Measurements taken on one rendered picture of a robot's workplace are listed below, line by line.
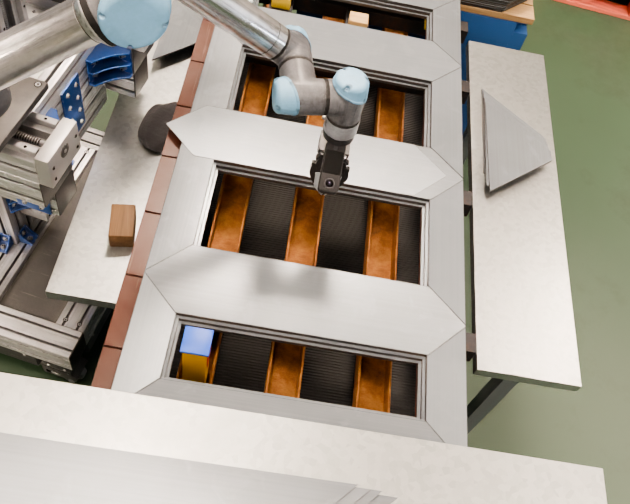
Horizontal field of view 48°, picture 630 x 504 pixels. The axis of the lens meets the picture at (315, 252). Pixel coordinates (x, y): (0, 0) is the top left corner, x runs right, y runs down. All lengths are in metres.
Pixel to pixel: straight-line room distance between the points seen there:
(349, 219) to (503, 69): 0.73
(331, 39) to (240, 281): 0.89
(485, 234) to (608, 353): 1.07
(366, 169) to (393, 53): 0.47
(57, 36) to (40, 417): 0.64
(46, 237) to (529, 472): 1.71
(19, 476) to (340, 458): 0.51
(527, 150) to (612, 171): 1.35
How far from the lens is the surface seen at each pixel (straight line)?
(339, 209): 2.16
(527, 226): 2.05
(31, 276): 2.42
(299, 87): 1.47
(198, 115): 1.93
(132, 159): 2.05
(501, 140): 2.17
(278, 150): 1.87
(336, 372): 1.88
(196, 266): 1.64
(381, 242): 1.95
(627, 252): 3.24
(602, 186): 3.41
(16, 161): 1.70
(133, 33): 1.29
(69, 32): 1.34
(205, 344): 1.50
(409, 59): 2.22
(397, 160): 1.92
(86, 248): 1.88
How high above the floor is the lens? 2.24
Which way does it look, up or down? 55 degrees down
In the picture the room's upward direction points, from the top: 16 degrees clockwise
